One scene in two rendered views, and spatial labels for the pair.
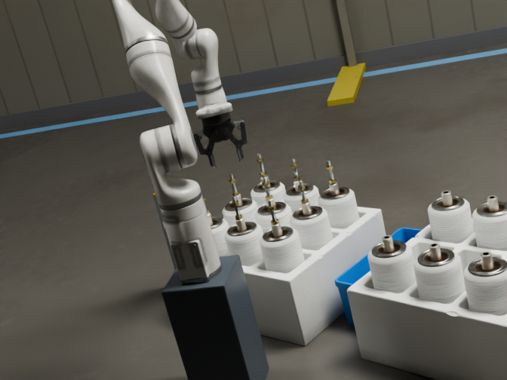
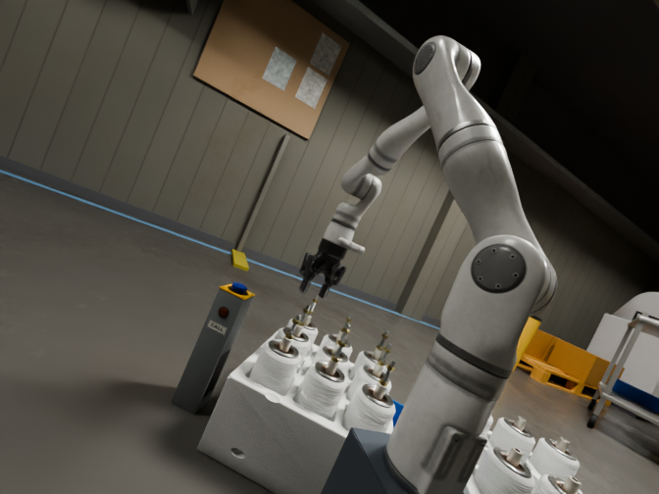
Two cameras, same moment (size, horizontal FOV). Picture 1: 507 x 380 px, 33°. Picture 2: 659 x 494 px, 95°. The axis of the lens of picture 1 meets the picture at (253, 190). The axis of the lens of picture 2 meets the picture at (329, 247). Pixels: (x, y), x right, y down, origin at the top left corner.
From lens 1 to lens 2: 1.69 m
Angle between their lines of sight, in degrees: 42
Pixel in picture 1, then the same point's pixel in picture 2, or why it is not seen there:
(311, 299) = not seen: hidden behind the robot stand
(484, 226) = (523, 444)
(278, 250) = (385, 419)
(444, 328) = not seen: outside the picture
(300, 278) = not seen: hidden behind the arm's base
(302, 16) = (228, 215)
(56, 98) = (28, 160)
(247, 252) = (333, 402)
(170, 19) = (404, 145)
